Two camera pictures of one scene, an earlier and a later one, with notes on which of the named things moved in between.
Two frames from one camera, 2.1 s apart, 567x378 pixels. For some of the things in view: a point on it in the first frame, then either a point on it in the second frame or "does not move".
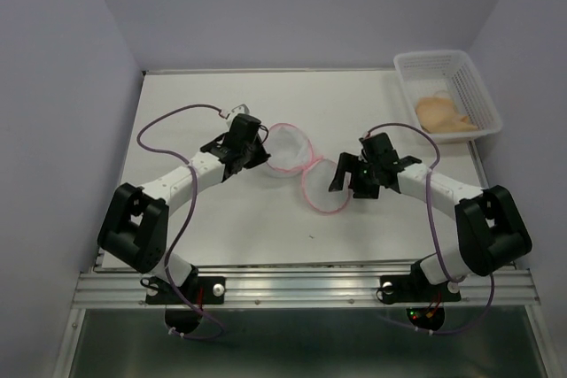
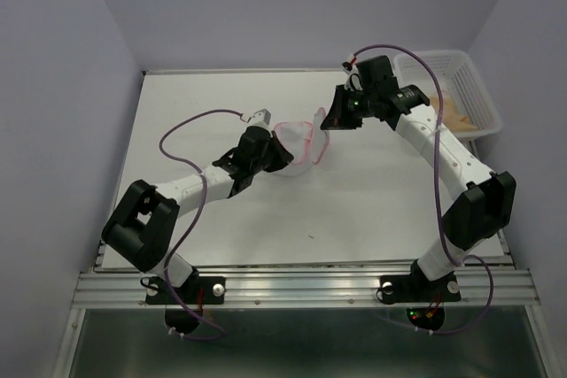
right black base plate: (415, 288) does not move
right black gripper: (360, 190) → (337, 119)
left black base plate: (198, 290) does not move
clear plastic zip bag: (291, 151) → (306, 141)
